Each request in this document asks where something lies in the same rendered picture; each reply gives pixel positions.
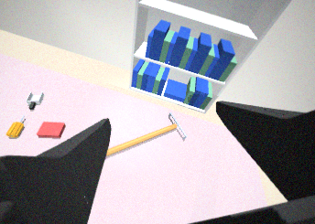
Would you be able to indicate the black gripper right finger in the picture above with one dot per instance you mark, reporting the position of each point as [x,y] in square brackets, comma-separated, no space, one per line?
[282,143]

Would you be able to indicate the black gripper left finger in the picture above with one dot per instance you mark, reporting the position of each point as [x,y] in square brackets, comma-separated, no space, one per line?
[59,185]

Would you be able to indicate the red rectangular tile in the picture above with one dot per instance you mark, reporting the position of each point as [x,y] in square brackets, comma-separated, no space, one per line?
[51,130]

